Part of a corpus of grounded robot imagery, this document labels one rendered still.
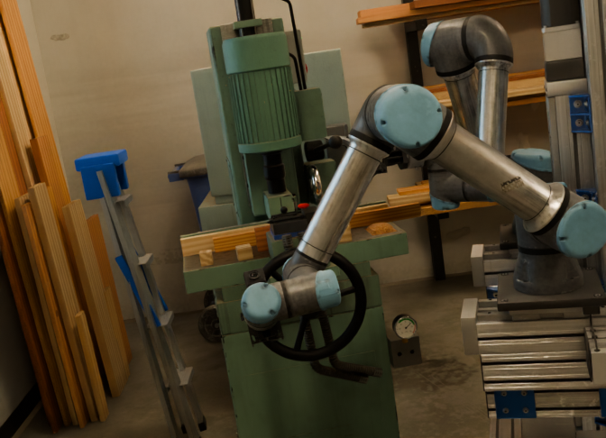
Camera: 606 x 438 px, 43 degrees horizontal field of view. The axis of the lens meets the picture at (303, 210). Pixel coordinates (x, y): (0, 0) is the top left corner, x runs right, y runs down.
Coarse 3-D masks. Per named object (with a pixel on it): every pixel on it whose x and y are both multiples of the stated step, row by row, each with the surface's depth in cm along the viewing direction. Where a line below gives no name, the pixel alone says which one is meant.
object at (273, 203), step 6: (264, 192) 223; (282, 192) 219; (288, 192) 217; (264, 198) 223; (270, 198) 213; (276, 198) 213; (282, 198) 213; (288, 198) 214; (264, 204) 226; (270, 204) 213; (276, 204) 213; (282, 204) 214; (288, 204) 214; (270, 210) 213; (276, 210) 214; (288, 210) 214; (294, 210) 214; (270, 216) 214
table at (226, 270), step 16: (352, 240) 208; (368, 240) 207; (384, 240) 208; (400, 240) 208; (192, 256) 217; (224, 256) 212; (256, 256) 206; (352, 256) 207; (368, 256) 208; (384, 256) 208; (192, 272) 201; (208, 272) 202; (224, 272) 203; (240, 272) 203; (336, 272) 197; (192, 288) 202; (208, 288) 203
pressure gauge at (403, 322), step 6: (396, 318) 207; (402, 318) 205; (408, 318) 206; (396, 324) 205; (402, 324) 206; (408, 324) 206; (414, 324) 206; (396, 330) 206; (402, 330) 206; (408, 330) 206; (414, 330) 207; (402, 336) 206; (408, 336) 207
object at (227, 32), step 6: (270, 18) 226; (222, 24) 224; (228, 24) 224; (264, 24) 226; (270, 24) 226; (222, 30) 224; (228, 30) 225; (234, 30) 225; (258, 30) 226; (264, 30) 226; (270, 30) 226; (222, 36) 225; (228, 36) 225; (234, 36) 225; (246, 180) 233; (246, 186) 233
